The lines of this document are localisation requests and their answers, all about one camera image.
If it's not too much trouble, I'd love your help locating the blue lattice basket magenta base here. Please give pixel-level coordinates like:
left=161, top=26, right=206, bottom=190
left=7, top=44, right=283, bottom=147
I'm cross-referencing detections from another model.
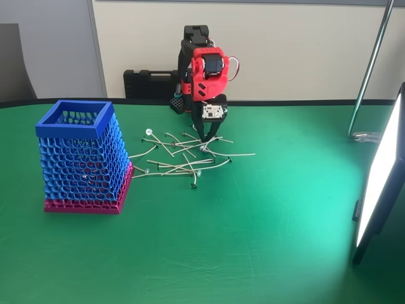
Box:
left=34, top=99, right=136, bottom=215

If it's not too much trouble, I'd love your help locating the black perforated block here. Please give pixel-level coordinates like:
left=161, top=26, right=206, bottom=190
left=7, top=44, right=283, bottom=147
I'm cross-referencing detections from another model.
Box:
left=170, top=96, right=187, bottom=115

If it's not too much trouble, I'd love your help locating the black plastic tool case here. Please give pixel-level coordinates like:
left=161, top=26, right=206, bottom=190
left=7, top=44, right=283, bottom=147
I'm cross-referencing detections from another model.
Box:
left=123, top=69, right=182, bottom=99

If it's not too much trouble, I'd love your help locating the green cloth backdrop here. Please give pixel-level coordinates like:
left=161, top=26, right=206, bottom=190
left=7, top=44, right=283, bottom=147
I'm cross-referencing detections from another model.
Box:
left=0, top=99, right=405, bottom=304

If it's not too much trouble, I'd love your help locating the chrome metal stand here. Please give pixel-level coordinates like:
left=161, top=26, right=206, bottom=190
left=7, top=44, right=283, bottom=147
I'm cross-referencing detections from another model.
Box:
left=347, top=0, right=396, bottom=145

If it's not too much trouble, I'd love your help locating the bright LED light panel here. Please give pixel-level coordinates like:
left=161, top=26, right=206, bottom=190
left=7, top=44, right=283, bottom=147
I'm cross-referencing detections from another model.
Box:
left=351, top=81, right=405, bottom=266

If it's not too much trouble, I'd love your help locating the camera board on black bracket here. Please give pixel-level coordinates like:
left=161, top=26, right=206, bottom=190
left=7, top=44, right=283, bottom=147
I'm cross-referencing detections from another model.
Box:
left=201, top=103, right=228, bottom=122

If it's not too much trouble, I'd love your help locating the red white wrist cable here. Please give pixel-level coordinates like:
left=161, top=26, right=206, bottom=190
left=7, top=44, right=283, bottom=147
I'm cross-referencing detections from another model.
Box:
left=227, top=56, right=240, bottom=82

